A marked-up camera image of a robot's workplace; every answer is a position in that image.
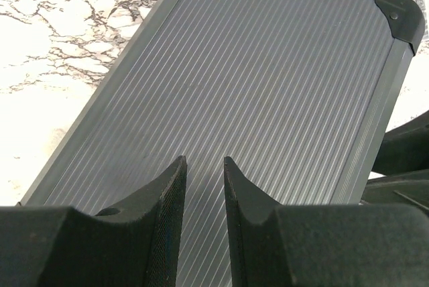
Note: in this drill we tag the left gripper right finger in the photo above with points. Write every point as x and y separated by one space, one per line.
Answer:
271 244

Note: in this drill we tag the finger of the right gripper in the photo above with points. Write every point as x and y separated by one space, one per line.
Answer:
404 149
407 188

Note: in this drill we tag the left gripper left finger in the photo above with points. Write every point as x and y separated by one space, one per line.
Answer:
134 242

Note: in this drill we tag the black foam-lined poker case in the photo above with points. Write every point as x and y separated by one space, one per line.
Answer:
298 92

